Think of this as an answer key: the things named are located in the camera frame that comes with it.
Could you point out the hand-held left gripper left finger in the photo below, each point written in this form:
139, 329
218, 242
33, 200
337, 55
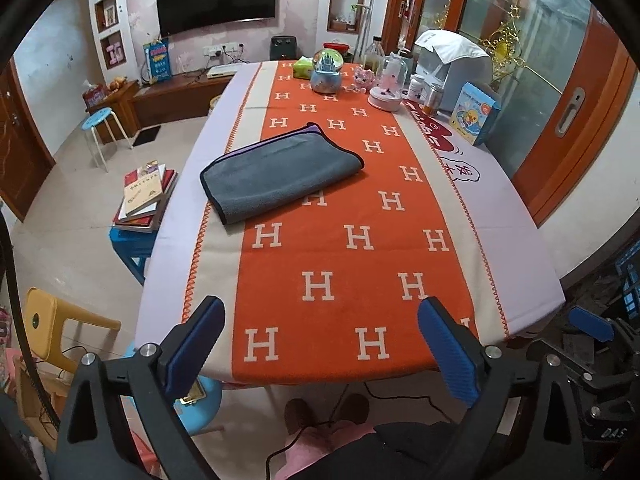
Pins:
196, 345

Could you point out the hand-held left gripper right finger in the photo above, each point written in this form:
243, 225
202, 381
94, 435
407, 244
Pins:
450, 355

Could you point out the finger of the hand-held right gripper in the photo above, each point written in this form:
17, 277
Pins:
592, 325

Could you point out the grey towel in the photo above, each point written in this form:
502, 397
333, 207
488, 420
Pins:
280, 175

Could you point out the light blue plastic stool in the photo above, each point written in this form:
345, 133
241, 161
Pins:
202, 405

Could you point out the person's dark clothing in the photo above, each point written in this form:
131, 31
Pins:
415, 452

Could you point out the brown slipper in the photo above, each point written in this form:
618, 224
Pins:
356, 409
299, 412

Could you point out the small blue table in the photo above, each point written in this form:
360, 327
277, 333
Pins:
131, 247

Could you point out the orange letter-print tablecloth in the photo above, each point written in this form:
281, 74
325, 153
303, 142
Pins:
350, 260

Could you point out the yellow plastic chair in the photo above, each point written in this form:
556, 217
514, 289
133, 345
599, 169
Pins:
47, 320

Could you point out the stack of books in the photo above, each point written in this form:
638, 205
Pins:
145, 192

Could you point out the person's pink trouser leg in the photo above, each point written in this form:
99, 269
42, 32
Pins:
320, 452

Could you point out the dark doormat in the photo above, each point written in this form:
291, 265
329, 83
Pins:
147, 134

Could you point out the blue cartoon box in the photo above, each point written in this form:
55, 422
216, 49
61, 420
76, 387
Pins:
474, 116

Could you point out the round blue stool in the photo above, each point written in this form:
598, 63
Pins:
104, 119

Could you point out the wooden television cabinet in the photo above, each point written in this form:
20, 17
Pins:
165, 97

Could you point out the orange wooden door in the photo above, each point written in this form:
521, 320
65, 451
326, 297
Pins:
585, 70

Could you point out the amber jar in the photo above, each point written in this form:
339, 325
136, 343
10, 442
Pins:
433, 99

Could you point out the brown wooden door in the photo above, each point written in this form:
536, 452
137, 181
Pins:
17, 145

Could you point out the white medicine bottle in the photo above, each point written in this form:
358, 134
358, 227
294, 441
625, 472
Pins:
416, 88

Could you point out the red tissue pack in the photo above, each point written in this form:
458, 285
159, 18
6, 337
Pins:
95, 94

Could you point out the white set-top box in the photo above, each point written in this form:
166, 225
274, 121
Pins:
221, 71

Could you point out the blue picture book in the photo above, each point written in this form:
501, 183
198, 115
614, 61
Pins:
156, 62

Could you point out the white water dispenser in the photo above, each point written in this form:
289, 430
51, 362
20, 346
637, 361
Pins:
452, 67

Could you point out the pink toy figure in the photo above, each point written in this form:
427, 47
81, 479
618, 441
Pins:
361, 78

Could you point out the green tissue box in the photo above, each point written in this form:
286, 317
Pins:
303, 67

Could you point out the blue castle snow globe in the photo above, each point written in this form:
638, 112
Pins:
327, 72

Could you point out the clear glass bottle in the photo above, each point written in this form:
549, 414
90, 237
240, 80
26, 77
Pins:
375, 55

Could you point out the black countertop appliance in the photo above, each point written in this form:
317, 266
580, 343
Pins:
283, 47

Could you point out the red lidded container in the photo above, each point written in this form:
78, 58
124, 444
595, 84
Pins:
336, 50

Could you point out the white mop pole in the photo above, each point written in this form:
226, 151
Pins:
367, 15

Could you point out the white wall socket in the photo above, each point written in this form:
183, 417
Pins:
220, 50

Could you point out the white wall shelf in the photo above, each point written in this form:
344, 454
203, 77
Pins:
107, 15

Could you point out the wall niche shelf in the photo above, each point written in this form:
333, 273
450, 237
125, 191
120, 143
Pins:
346, 2

